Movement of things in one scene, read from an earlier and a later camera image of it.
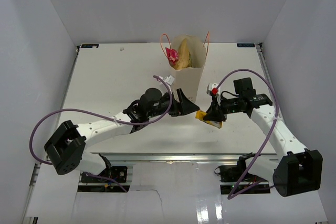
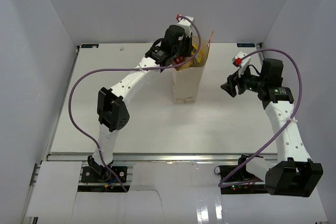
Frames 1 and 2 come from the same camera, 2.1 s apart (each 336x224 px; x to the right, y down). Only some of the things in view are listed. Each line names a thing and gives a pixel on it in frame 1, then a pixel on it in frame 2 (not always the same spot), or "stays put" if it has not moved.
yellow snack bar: x=200 y=115 -> x=200 y=52
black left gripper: x=183 y=107 -> x=189 y=45
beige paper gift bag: x=188 y=80 stays put
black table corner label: x=245 y=45 stays put
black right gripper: x=214 y=114 -> x=232 y=81
